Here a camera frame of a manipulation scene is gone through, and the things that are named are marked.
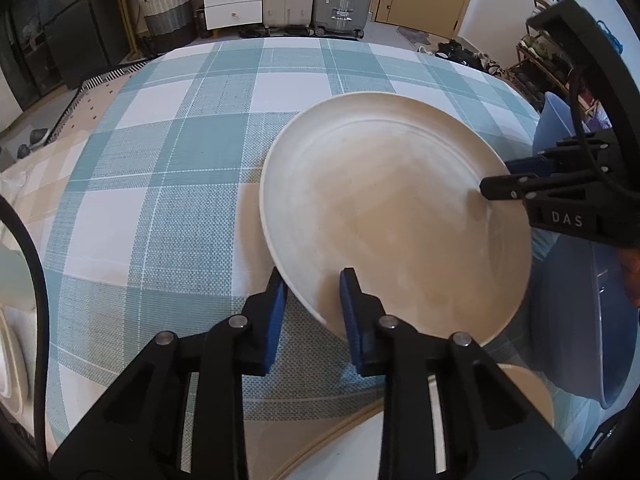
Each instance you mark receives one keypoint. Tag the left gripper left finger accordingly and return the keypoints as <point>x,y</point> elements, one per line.
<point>176,411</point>

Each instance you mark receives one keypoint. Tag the checkered green tablecloth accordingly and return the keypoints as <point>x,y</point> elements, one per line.
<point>143,237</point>

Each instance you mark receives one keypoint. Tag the person's right hand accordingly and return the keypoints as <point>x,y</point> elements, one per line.
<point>630,262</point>

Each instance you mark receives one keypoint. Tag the woven laundry basket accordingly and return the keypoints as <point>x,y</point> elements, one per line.
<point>170,23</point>

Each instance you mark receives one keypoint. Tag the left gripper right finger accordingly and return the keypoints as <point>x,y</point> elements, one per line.
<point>500,435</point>

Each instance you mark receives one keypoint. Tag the large cream plate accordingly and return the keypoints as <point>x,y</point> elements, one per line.
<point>251,263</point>

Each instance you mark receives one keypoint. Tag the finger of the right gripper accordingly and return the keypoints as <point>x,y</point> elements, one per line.
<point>566,157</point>
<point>577,187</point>

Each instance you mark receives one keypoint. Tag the black refrigerator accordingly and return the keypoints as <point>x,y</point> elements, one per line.
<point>83,36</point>

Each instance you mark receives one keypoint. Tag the ribbed cream plate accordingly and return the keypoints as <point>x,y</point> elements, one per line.
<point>349,447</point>

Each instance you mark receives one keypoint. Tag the wooden shoe rack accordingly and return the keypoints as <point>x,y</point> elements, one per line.
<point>544,67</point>

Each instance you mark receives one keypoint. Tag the dotted floor rug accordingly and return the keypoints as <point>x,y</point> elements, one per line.
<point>63,112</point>

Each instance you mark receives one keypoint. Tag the large blue bowl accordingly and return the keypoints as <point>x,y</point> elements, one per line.
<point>584,327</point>

